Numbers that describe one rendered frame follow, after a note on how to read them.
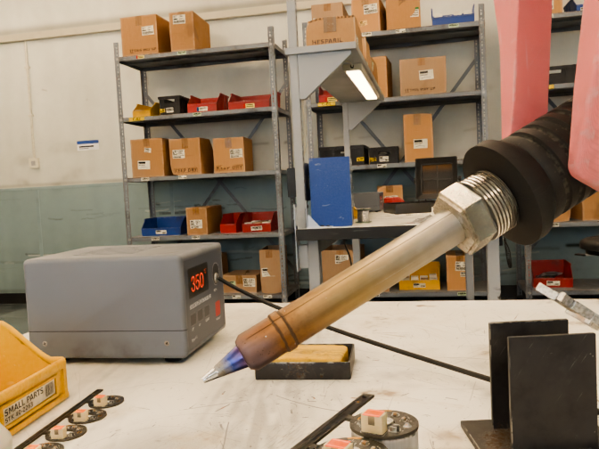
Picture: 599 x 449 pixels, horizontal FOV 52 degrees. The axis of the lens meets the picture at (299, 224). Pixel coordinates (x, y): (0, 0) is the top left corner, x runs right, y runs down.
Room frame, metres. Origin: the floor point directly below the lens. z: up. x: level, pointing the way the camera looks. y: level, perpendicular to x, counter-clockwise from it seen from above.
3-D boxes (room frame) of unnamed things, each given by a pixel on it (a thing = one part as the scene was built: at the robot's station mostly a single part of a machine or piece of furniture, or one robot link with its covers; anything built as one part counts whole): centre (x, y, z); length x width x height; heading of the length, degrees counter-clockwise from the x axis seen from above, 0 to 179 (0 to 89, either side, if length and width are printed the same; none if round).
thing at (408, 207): (2.81, -0.49, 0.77); 0.24 x 0.16 x 0.04; 5
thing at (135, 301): (0.59, 0.16, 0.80); 0.15 x 0.12 x 0.10; 79
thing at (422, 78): (4.37, -0.72, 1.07); 1.20 x 0.45 x 2.14; 78
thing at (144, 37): (4.66, 0.65, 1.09); 1.20 x 0.45 x 2.18; 78
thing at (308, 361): (0.49, 0.00, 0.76); 0.07 x 0.05 x 0.02; 81
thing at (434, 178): (3.21, -0.76, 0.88); 0.30 x 0.23 x 0.25; 78
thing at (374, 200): (3.06, -0.34, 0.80); 0.15 x 0.12 x 0.10; 72
